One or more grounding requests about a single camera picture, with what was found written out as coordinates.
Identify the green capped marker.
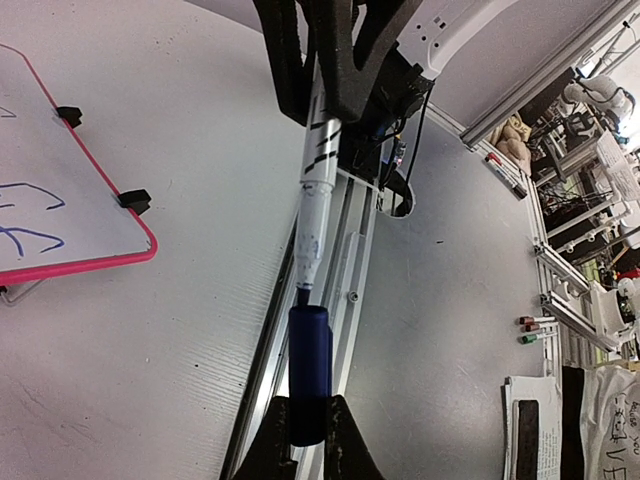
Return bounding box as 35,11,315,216
519,332,557,345

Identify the black stand foot right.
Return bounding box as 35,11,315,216
55,106,83,129

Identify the red capped marker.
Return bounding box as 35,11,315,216
522,322,557,334

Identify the pink framed whiteboard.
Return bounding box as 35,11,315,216
1,45,158,286

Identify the aluminium extrusion frame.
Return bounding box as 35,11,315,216
460,1,639,353

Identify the right base circuit board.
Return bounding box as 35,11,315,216
349,119,416,201

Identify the wire whiteboard stand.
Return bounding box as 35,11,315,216
1,280,45,307

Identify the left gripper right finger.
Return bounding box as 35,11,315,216
323,395,384,480

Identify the brown capped marker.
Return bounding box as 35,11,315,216
518,316,556,325

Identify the dark blue marker cap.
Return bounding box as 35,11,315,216
288,305,333,447

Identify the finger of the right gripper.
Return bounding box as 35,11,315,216
301,1,422,123
253,0,316,125

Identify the red black marker on frame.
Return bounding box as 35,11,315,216
484,153,528,200

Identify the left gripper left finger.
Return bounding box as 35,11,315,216
234,396,295,480

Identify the white marker pen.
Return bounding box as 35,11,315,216
295,64,342,306

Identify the white printed cloth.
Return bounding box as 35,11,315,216
580,365,639,480

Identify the aluminium front rail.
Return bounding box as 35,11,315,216
220,171,378,479

